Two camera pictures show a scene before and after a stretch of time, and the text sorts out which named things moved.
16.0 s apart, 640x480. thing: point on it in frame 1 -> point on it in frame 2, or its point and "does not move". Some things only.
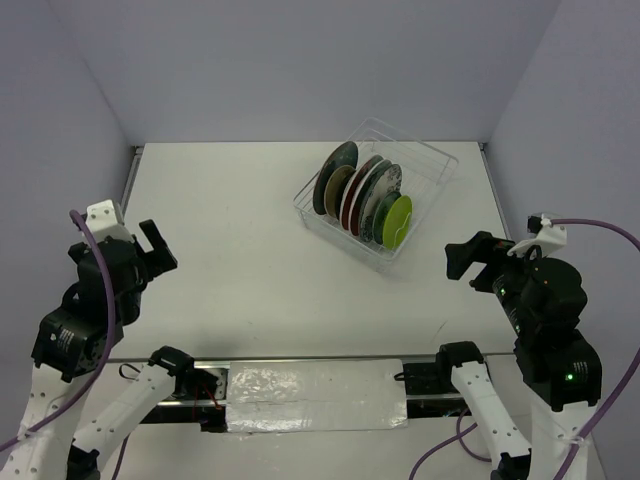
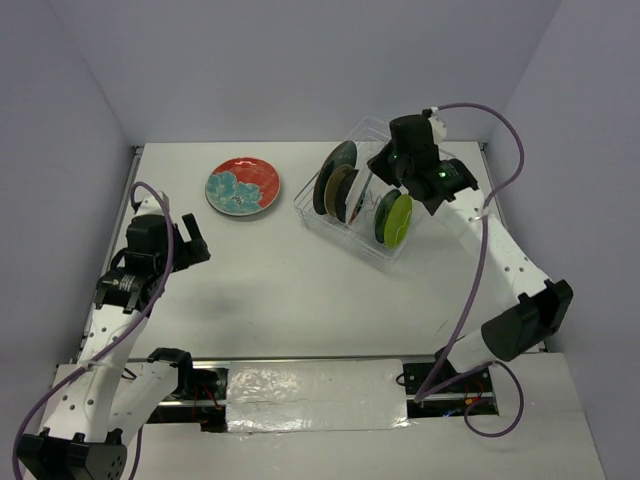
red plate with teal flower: [351, 185] -> [242, 187]
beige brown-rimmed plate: [334, 185] does not move
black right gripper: [482, 245] -> [378, 163]
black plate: [380, 213] does not move
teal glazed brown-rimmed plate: [345, 153] does not move
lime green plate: [398, 222] does not move
